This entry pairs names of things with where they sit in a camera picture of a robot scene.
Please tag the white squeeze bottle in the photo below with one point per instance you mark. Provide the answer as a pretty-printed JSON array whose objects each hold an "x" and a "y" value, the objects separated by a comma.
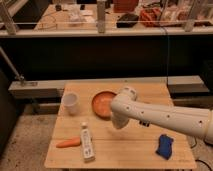
[{"x": 86, "y": 141}]

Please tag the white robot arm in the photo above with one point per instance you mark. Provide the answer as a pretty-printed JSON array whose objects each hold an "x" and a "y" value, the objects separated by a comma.
[{"x": 190, "y": 121}]

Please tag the orange ceramic bowl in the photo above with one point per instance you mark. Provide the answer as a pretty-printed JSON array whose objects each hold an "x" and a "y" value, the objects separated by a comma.
[{"x": 101, "y": 104}]

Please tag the white plastic cup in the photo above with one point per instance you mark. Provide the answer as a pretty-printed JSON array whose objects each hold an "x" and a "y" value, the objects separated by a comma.
[{"x": 70, "y": 102}]

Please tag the orange carrot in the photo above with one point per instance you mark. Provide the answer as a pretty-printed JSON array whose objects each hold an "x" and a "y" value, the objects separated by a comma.
[{"x": 69, "y": 143}]

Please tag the black pouch on bench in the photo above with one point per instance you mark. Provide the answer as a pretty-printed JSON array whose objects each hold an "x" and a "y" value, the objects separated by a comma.
[{"x": 127, "y": 20}]

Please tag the grey shelf beam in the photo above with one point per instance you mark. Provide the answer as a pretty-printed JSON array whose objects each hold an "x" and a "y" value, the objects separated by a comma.
[{"x": 54, "y": 88}]

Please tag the red tool on bench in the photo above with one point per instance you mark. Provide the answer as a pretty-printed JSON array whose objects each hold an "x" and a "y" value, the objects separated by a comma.
[{"x": 149, "y": 17}]

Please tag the blue crumpled cloth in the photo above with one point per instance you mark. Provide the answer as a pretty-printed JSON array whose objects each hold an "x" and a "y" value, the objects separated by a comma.
[{"x": 165, "y": 146}]

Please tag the metal clamp rod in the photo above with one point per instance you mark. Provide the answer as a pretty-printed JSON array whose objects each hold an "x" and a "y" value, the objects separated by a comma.
[{"x": 18, "y": 76}]

